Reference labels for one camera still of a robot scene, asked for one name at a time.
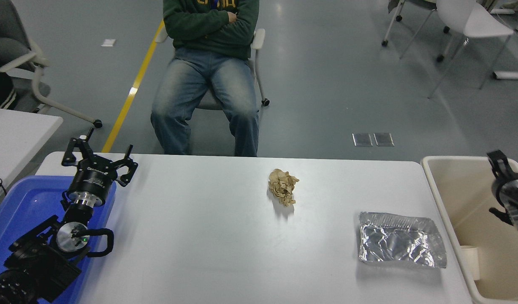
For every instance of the silver foil tray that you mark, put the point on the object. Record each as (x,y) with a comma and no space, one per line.
(402,240)

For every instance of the rolling chair with castors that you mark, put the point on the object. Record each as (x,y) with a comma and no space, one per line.
(419,4)

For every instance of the person's right hand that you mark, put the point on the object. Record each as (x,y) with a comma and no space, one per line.
(233,17)

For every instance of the tan paper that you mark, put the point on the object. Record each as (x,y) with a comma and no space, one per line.
(283,185)

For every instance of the large pale plastic bin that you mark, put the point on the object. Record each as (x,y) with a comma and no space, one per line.
(465,198)

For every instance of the grey office chair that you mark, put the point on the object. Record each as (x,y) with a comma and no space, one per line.
(5,25)

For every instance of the white paper cup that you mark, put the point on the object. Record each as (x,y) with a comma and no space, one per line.
(470,261)

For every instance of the white floor bar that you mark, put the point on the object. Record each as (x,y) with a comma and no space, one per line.
(512,75)

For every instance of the blue plastic tray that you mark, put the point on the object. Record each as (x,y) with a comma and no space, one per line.
(26,202)

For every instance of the white chair with metal legs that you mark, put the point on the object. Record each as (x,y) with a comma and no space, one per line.
(478,21)

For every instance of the white side table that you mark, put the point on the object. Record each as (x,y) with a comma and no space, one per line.
(14,135)

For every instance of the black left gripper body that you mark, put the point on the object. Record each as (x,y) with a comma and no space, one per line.
(92,179)

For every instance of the silver floor socket cover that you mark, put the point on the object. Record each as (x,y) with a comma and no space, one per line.
(383,139)
(362,139)

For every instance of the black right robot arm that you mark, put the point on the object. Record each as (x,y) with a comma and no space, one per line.
(501,166)

